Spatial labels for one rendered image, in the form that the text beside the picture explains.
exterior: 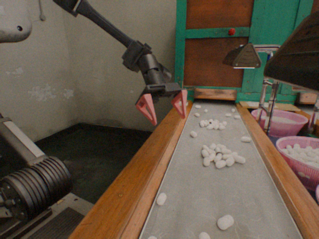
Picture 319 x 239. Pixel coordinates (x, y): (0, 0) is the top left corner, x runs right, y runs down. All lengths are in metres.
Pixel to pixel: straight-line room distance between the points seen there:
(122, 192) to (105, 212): 0.06
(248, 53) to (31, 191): 0.69
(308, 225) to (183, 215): 0.24
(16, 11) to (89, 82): 2.19
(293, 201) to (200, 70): 1.09
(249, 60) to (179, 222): 0.48
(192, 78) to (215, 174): 0.96
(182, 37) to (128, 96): 1.34
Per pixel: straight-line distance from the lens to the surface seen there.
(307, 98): 1.50
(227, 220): 0.43
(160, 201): 0.45
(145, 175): 0.51
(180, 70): 1.42
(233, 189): 0.54
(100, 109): 2.82
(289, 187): 0.57
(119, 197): 0.45
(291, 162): 0.73
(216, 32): 1.41
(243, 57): 0.63
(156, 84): 0.50
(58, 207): 0.94
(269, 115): 0.91
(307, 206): 0.53
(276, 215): 0.51
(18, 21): 0.70
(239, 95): 1.44
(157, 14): 2.35
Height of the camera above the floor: 1.06
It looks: 18 degrees down
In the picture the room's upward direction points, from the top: straight up
